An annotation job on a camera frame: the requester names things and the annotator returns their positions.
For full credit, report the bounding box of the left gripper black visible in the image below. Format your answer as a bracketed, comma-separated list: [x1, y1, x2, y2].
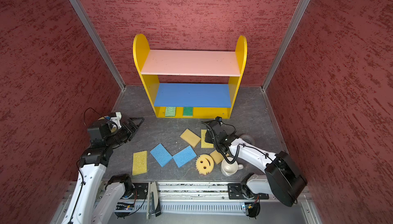
[106, 118, 145, 147]

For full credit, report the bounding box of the yellow cellulose sponge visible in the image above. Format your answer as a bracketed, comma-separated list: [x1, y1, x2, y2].
[201, 129, 215, 148]
[132, 151, 147, 176]

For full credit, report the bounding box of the blue sponge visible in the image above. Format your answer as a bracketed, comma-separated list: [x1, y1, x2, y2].
[150, 144, 173, 167]
[173, 146, 197, 168]

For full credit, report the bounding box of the green cellulose sponge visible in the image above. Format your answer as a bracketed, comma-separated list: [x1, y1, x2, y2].
[165, 107, 176, 117]

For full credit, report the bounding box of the tan sponge green scrub back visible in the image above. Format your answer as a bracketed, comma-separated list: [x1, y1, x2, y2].
[183, 107, 193, 117]

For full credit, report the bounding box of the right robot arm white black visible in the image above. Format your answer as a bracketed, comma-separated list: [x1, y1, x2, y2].
[202, 117, 308, 207]

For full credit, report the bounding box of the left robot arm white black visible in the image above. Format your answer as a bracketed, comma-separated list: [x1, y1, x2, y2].
[62, 112, 144, 224]

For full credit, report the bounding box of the yellow shelf with coloured boards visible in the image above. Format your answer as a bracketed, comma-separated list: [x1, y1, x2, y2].
[133, 34, 248, 119]

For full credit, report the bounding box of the tan sponge near mug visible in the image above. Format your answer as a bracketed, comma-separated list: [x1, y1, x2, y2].
[210, 150, 224, 165]

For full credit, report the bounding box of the tan sponge middle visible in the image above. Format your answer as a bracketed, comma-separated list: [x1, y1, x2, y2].
[180, 129, 201, 148]

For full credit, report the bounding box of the smiley face yellow sponge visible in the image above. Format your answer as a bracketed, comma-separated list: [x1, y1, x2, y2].
[195, 154, 215, 176]

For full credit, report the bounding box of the clear tape roll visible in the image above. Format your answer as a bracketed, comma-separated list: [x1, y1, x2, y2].
[240, 134, 255, 145]

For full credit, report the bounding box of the white mug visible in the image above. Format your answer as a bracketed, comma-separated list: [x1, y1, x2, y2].
[221, 160, 244, 177]

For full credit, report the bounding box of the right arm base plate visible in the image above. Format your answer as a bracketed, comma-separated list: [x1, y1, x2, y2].
[227, 183, 269, 200]

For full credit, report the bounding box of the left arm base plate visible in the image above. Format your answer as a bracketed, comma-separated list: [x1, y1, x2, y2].
[122, 183, 148, 200]

